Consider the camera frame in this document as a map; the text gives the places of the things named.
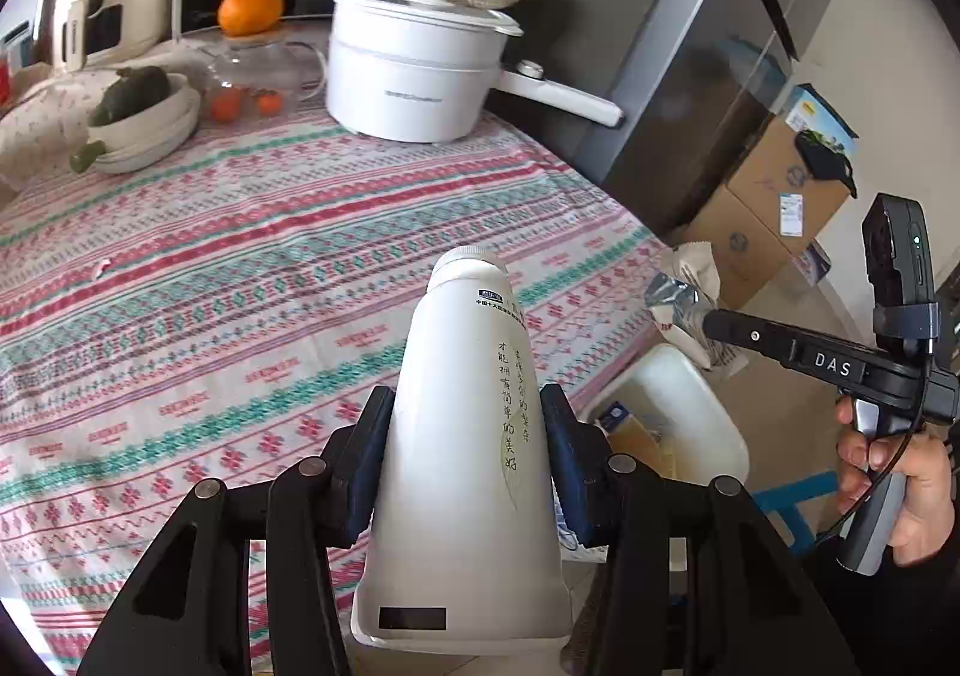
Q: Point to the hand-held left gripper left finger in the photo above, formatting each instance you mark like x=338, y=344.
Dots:
x=367, y=466

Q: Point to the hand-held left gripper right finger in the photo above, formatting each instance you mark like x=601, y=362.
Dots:
x=564, y=466

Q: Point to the white electric cooking pot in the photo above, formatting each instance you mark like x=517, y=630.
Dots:
x=405, y=76

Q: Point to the white plastic bottle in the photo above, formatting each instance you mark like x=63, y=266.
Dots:
x=465, y=458

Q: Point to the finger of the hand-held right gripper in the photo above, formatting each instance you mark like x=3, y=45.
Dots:
x=742, y=332

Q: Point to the blue stool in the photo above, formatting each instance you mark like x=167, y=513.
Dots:
x=795, y=503

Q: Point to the large cardboard box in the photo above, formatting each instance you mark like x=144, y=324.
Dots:
x=780, y=181

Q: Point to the orange fruit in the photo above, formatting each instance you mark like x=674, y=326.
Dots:
x=251, y=9

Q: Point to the glass teapot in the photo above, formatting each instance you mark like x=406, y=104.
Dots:
x=255, y=64

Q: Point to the small green fruit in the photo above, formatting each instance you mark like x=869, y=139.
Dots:
x=84, y=156

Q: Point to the person's right forearm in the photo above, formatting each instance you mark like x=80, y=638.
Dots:
x=900, y=623

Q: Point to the person's right hand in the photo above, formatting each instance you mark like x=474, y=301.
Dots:
x=926, y=488

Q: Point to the patterned tablecloth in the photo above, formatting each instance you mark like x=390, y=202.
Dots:
x=225, y=271

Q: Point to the blue printed box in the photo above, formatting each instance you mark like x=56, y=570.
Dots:
x=821, y=128

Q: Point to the white trash bin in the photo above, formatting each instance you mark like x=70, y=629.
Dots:
x=697, y=406

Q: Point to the dark green avocado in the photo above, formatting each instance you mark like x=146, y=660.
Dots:
x=135, y=92

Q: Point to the cream snack bag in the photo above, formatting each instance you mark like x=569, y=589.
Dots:
x=686, y=286

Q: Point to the small red tomato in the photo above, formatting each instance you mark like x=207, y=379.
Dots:
x=268, y=101
x=225, y=104

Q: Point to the floral white cloth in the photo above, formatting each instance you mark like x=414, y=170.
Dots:
x=45, y=121

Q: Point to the grey refrigerator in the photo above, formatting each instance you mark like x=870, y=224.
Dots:
x=660, y=45

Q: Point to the white bowl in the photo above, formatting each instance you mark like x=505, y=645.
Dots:
x=150, y=128

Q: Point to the small paper scrap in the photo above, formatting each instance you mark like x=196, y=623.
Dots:
x=103, y=268

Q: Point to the small cardboard box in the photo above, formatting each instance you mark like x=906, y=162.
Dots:
x=731, y=248

